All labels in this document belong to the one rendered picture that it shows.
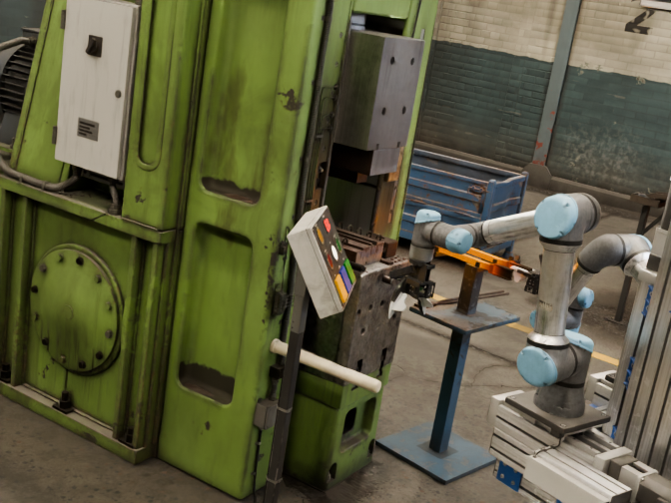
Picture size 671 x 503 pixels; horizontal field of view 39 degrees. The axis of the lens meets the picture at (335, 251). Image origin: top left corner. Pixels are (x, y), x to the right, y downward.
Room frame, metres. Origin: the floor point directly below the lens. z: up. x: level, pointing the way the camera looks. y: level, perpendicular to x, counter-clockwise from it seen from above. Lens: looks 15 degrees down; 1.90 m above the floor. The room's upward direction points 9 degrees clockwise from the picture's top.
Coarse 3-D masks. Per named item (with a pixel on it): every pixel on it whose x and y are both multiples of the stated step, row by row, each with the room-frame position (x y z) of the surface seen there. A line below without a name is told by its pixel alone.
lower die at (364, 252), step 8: (344, 240) 3.47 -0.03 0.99; (352, 240) 3.48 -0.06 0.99; (360, 240) 3.47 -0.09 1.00; (376, 240) 3.54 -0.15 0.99; (344, 248) 3.39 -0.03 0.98; (352, 248) 3.41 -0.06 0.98; (360, 248) 3.40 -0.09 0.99; (368, 248) 3.43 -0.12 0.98; (376, 248) 3.49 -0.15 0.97; (352, 256) 3.36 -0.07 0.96; (360, 256) 3.39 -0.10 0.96; (368, 256) 3.44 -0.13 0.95; (376, 256) 3.50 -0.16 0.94
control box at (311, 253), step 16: (320, 208) 3.07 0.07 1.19; (304, 224) 2.86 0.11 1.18; (320, 224) 2.88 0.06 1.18; (304, 240) 2.75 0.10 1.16; (320, 240) 2.79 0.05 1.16; (304, 256) 2.75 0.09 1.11; (320, 256) 2.74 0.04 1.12; (304, 272) 2.75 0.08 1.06; (320, 272) 2.74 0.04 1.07; (336, 272) 2.84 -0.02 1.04; (320, 288) 2.74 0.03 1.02; (336, 288) 2.76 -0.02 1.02; (320, 304) 2.74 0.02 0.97; (336, 304) 2.74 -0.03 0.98
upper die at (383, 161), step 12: (336, 144) 3.44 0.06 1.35; (336, 156) 3.43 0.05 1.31; (348, 156) 3.41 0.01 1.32; (360, 156) 3.38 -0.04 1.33; (372, 156) 3.36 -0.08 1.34; (384, 156) 3.43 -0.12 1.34; (396, 156) 3.51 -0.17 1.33; (348, 168) 3.40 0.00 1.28; (360, 168) 3.38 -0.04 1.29; (372, 168) 3.37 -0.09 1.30; (384, 168) 3.45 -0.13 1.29; (396, 168) 3.53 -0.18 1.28
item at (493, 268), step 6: (444, 252) 3.77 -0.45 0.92; (450, 252) 3.75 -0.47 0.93; (462, 258) 3.70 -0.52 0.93; (468, 258) 3.68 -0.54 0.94; (474, 258) 3.67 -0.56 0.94; (474, 264) 3.66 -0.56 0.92; (480, 264) 3.64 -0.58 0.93; (486, 264) 3.62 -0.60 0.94; (492, 264) 3.60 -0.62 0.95; (498, 264) 3.60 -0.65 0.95; (492, 270) 3.60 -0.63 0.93; (498, 270) 3.59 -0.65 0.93; (504, 270) 3.57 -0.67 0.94; (510, 270) 3.55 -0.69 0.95; (498, 276) 3.58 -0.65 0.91; (504, 276) 3.57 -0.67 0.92; (510, 276) 3.56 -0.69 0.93
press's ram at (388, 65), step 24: (360, 48) 3.36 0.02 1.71; (384, 48) 3.32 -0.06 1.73; (408, 48) 3.47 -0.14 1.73; (360, 72) 3.35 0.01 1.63; (384, 72) 3.35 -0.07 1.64; (408, 72) 3.50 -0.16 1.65; (360, 96) 3.35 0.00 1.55; (384, 96) 3.37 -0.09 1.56; (408, 96) 3.52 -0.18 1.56; (336, 120) 3.39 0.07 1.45; (360, 120) 3.34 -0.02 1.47; (384, 120) 3.39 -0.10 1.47; (408, 120) 3.55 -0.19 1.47; (360, 144) 3.33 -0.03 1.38; (384, 144) 3.42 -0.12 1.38
